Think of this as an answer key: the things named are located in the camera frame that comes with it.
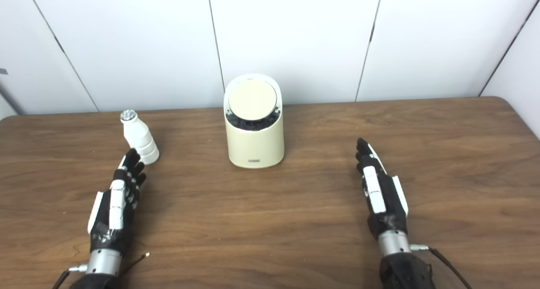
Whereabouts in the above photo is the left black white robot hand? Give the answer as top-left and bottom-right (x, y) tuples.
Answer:
(87, 148), (147, 256)

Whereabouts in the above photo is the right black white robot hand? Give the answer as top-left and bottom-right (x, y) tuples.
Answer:
(356, 138), (409, 241)

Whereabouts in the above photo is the small white plastic bottle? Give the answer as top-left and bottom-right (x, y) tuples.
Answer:
(120, 109), (160, 165)

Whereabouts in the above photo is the cream-colored round bin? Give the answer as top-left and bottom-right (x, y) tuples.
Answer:
(224, 74), (285, 169)

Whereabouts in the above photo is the cream round bin lid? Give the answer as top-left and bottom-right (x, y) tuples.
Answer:
(228, 80), (278, 121)

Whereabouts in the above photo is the black bin liner bag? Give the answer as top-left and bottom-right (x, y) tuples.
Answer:
(226, 105), (282, 132)

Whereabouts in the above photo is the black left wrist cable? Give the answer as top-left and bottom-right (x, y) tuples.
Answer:
(53, 252), (150, 289)

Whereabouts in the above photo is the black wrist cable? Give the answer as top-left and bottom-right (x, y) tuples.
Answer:
(411, 245), (473, 289)
(53, 252), (150, 289)

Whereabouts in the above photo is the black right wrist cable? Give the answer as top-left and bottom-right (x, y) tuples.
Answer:
(411, 245), (473, 289)

